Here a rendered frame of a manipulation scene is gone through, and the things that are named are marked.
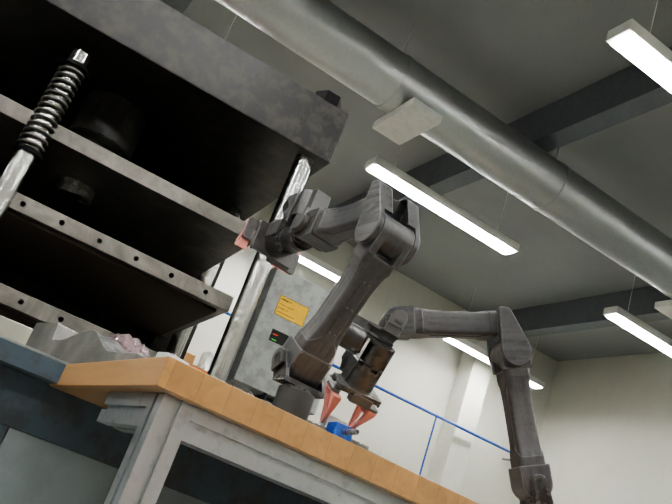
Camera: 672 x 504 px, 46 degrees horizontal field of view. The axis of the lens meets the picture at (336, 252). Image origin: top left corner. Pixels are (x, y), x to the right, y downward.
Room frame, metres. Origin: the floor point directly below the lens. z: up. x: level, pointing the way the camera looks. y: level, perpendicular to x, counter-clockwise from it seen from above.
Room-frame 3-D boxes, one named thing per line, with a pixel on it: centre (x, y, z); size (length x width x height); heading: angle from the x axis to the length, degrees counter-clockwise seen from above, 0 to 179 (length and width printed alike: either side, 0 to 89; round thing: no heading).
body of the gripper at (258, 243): (1.54, 0.11, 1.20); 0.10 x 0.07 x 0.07; 118
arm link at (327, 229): (1.31, -0.01, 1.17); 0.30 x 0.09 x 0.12; 28
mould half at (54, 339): (1.65, 0.31, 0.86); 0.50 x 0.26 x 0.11; 38
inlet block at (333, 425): (1.62, -0.14, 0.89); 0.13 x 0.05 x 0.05; 21
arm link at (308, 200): (1.46, 0.07, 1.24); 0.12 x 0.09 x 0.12; 28
